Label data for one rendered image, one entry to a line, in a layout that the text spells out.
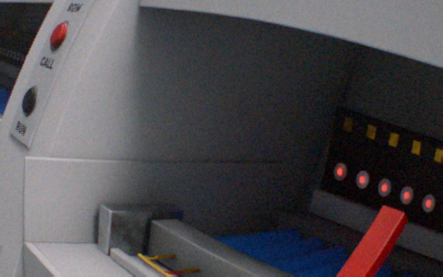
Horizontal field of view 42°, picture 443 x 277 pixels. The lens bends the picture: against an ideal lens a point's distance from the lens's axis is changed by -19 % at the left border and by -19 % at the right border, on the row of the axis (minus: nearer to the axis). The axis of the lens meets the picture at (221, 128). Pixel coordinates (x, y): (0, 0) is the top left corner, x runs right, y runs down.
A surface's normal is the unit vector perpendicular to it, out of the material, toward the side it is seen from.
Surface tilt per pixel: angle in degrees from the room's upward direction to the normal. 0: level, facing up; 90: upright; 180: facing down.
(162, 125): 90
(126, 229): 90
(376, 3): 109
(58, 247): 19
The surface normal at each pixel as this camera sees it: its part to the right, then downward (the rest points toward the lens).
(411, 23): -0.75, -0.04
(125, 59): 0.64, 0.22
